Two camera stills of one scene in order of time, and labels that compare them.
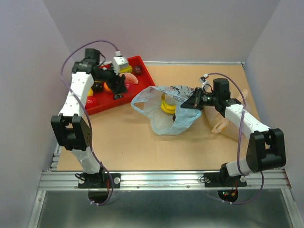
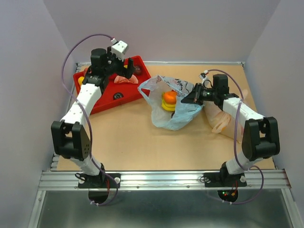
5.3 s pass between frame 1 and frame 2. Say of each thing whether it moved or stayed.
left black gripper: moved
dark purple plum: stayed
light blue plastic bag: moved
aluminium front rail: stayed
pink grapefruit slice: stayed
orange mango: moved
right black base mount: stayed
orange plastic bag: stayed
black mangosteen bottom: stayed
